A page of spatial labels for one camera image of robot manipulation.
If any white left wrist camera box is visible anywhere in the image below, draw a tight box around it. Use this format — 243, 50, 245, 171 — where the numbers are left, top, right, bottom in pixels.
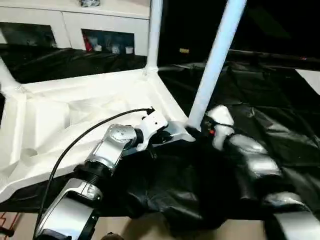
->
135, 111, 169, 152

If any grey object on cabinet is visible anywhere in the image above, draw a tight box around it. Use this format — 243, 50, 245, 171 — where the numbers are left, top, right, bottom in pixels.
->
80, 0, 102, 8

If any white plastic table leg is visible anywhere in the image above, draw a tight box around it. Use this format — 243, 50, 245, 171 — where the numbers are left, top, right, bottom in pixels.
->
186, 0, 248, 132
145, 0, 164, 76
0, 56, 21, 93

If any long black bar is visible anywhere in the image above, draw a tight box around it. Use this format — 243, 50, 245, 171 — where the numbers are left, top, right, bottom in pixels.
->
227, 49, 320, 67

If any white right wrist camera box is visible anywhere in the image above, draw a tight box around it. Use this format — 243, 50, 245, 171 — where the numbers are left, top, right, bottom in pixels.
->
204, 105, 235, 151

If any white cabinet with glass doors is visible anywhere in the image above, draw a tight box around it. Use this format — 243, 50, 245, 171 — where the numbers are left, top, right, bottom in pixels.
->
0, 0, 151, 56

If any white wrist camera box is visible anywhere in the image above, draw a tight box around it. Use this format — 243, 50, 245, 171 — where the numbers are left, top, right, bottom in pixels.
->
204, 105, 235, 151
135, 111, 169, 152

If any red floor cable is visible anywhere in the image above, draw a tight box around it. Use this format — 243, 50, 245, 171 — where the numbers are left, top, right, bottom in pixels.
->
0, 212, 16, 237

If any black left camera cable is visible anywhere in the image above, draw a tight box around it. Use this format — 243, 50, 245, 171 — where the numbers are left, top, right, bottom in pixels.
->
32, 107, 155, 236

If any white plastic table top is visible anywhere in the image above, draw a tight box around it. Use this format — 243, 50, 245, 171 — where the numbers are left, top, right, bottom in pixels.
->
0, 67, 196, 203

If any black plastic mat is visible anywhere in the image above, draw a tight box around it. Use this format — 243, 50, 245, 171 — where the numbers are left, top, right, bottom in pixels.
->
0, 44, 320, 231

